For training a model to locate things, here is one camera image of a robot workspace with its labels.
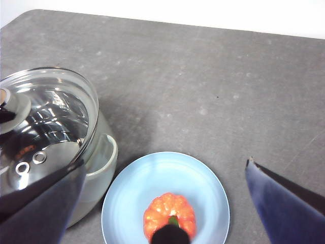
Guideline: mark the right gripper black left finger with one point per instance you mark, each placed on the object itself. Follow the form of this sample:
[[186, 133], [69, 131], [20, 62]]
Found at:
[[38, 216]]

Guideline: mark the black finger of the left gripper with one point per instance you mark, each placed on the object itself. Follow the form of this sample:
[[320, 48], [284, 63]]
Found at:
[[6, 116]]

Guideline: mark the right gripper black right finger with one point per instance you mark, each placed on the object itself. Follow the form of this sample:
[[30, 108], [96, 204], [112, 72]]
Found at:
[[287, 213]]

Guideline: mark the glass lid with green knob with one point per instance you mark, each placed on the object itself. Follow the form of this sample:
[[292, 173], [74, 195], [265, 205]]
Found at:
[[63, 101]]

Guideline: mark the orange pumpkin with green stem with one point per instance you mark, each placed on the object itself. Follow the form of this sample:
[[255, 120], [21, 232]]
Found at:
[[158, 211]]

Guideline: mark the pale green electric steamer pot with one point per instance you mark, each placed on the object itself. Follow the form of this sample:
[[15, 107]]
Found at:
[[101, 178]]

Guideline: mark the blue plate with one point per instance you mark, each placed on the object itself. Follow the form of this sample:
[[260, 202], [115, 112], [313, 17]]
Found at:
[[165, 175]]

